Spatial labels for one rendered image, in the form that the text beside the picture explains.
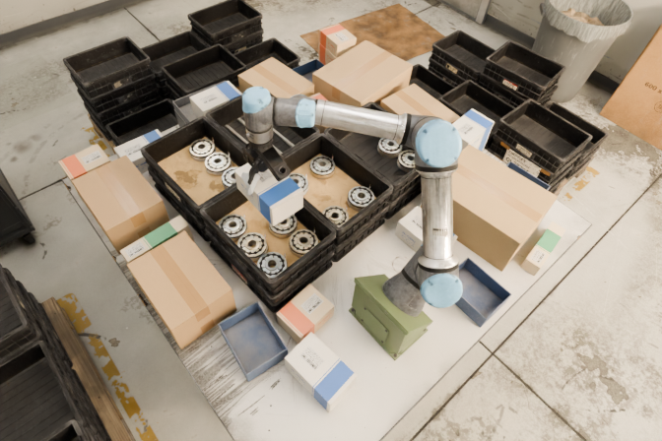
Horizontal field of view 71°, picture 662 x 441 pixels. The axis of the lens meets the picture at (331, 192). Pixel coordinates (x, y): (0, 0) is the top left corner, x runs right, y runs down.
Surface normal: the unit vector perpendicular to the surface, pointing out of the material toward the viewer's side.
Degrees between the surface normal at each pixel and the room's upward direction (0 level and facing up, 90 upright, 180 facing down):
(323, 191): 0
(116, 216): 0
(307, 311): 0
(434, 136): 48
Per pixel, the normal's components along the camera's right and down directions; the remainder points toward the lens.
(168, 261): 0.04, -0.63
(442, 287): -0.02, 0.39
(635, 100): -0.71, 0.32
